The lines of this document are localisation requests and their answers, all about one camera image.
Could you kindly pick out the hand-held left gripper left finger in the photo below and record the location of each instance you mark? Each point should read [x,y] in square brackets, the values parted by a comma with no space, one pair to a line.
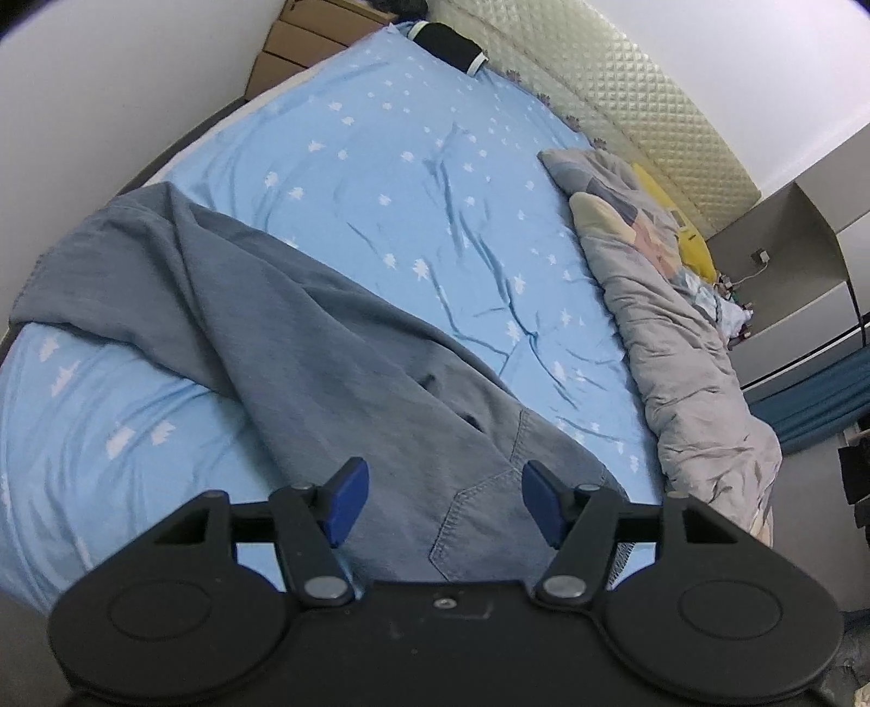
[346,500]

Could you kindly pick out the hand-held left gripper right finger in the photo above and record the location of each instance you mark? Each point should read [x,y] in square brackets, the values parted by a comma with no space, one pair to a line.
[544,503]

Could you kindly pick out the blue-grey denim pants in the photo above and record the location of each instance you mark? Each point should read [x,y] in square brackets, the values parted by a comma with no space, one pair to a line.
[299,381]

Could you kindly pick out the light blue crumpled clothes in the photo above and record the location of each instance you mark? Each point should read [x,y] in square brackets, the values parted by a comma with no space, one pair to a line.
[713,306]

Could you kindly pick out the grey patchwork quilt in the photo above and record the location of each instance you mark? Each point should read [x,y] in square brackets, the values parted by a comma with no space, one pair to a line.
[673,381]

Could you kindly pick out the pile of small bedside bottles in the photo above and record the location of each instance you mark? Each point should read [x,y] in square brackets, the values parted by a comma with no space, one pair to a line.
[731,289]

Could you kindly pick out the dark blue curtain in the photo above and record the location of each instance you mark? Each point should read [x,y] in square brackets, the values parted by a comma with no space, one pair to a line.
[815,401]

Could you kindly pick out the yellow pillow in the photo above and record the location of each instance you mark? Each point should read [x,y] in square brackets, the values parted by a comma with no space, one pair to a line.
[697,245]

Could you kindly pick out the bed with light blue sheet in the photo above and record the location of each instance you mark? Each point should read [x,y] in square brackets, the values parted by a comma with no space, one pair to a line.
[408,204]

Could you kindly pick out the black box-shaped object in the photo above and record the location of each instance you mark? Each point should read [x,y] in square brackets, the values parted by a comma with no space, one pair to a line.
[856,476]

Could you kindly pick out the small card on pillow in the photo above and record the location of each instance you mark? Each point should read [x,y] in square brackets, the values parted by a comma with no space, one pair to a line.
[680,219]

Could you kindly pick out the grey built-in wardrobe unit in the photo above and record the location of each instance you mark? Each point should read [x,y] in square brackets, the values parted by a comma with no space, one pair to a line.
[795,224]

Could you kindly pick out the cream quilted headboard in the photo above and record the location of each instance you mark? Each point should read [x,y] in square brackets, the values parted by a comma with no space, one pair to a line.
[598,81]

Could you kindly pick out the wooden nightstand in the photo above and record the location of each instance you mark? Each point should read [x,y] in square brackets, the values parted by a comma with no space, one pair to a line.
[292,47]

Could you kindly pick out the black bolster pillow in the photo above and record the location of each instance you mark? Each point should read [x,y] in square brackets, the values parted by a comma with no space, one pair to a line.
[448,44]

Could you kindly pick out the white wall charger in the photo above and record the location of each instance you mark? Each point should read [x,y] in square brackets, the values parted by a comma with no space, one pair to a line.
[760,258]

